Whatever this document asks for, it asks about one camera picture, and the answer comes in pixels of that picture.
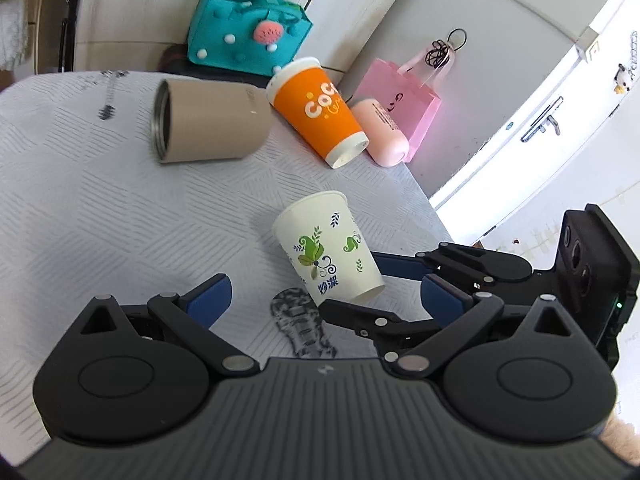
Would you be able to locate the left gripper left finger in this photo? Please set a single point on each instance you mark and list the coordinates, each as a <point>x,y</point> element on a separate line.
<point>124,374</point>

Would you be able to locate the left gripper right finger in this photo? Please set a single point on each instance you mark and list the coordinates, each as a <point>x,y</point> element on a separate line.
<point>544,383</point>

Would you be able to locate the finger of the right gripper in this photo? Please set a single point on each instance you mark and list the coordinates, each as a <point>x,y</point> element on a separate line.
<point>387,331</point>
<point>456,264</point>

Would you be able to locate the white floral paper cup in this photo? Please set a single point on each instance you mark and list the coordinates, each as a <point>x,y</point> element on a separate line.
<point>327,249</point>

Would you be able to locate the orange coco paper cup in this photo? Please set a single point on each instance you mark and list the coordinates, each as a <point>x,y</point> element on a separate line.
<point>305,96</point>

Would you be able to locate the pink tumbler bottle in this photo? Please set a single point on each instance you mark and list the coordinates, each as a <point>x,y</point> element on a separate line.
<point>388,146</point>

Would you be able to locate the white patterned tablecloth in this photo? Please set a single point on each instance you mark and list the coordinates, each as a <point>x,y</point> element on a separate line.
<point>87,209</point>

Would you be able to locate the pink paper gift bag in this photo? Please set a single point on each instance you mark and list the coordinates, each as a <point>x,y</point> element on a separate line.
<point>407,92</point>

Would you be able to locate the beige cylindrical mug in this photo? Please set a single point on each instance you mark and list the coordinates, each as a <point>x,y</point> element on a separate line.
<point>202,120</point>

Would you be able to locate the black clothes rack pole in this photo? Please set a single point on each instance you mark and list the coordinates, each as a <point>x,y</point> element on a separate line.
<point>66,49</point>

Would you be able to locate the teal felt handbag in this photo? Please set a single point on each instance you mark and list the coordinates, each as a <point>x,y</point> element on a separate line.
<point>256,37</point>

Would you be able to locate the white fluffy robe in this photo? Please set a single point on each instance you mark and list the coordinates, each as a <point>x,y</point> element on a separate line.
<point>14,33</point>

